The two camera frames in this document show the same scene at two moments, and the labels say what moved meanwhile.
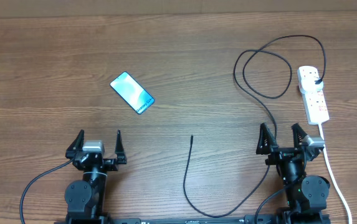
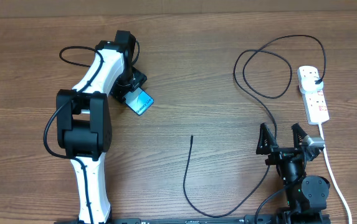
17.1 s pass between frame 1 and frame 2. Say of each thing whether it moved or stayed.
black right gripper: stayed
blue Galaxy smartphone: stayed
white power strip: stayed
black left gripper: moved
